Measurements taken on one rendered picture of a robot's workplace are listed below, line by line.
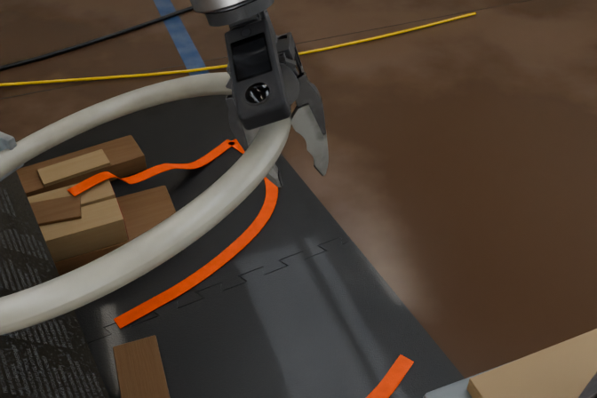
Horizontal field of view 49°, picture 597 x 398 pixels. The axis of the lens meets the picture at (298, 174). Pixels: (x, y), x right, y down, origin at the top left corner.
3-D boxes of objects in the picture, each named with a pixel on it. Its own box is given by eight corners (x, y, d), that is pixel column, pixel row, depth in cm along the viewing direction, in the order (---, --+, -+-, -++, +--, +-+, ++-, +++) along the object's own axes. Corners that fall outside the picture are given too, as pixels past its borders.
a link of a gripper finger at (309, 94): (337, 123, 71) (298, 55, 68) (338, 129, 70) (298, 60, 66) (299, 141, 73) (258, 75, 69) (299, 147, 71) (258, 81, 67)
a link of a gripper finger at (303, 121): (344, 145, 78) (306, 81, 74) (346, 169, 72) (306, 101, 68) (321, 155, 78) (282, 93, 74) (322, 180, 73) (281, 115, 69)
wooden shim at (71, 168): (44, 187, 239) (43, 184, 238) (37, 172, 245) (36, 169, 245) (110, 165, 249) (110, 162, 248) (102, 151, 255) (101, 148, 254)
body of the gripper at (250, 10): (309, 77, 75) (274, -24, 70) (309, 107, 68) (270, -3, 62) (247, 97, 77) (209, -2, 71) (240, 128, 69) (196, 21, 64)
